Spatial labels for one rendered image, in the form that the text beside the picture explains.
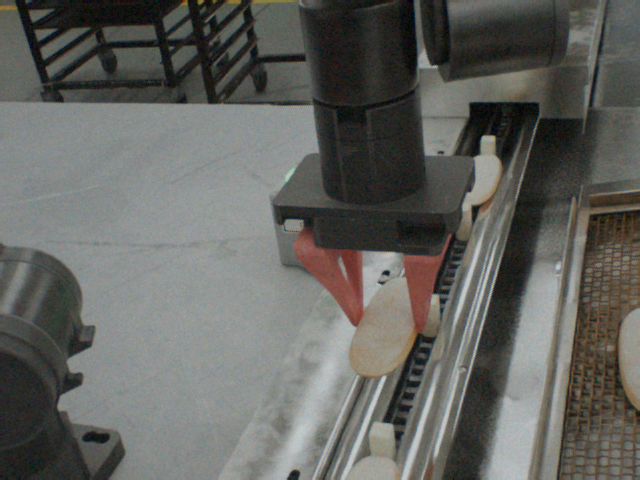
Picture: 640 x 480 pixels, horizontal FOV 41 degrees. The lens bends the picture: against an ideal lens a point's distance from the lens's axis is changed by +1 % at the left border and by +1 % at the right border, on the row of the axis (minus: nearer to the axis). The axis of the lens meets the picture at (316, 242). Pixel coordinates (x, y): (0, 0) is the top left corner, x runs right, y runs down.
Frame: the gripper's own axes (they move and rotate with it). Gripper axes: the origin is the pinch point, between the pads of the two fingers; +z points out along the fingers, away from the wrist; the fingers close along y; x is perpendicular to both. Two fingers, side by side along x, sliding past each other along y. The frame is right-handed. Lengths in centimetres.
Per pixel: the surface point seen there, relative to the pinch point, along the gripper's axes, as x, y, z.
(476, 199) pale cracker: -28.2, -0.4, 7.7
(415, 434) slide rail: 1.7, -1.4, 8.2
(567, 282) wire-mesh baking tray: -10.8, -9.7, 4.2
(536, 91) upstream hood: -45.1, -3.9, 4.1
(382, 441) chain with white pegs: 4.3, -0.1, 6.5
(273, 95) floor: -260, 122, 94
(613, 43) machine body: -81, -10, 12
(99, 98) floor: -256, 201, 93
